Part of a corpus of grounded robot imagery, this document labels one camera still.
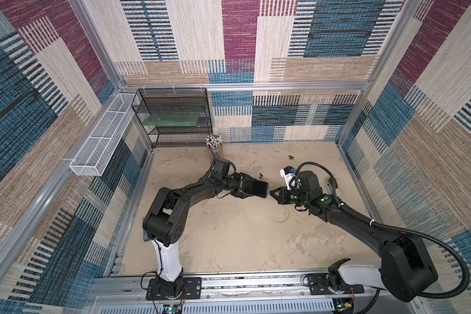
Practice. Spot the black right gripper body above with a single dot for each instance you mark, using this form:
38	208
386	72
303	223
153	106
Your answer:
289	195

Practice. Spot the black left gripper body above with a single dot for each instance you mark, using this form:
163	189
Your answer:
238	185

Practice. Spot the black smartphone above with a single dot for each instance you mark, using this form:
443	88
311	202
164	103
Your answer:
257	188

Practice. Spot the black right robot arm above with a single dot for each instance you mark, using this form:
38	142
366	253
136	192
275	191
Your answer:
405	268

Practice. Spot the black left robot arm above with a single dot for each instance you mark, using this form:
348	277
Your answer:
165	221

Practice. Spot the green board on shelf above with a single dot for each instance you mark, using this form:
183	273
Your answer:
173	120

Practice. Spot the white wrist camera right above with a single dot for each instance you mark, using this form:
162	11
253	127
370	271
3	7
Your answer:
289	174

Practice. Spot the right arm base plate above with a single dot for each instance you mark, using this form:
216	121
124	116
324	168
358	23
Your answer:
329	284

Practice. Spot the black wire shelf rack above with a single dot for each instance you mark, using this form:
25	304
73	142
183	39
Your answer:
159	101

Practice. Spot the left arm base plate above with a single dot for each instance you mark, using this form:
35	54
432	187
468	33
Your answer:
184	287

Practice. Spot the white wire mesh basket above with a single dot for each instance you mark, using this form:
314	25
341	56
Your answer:
96	152

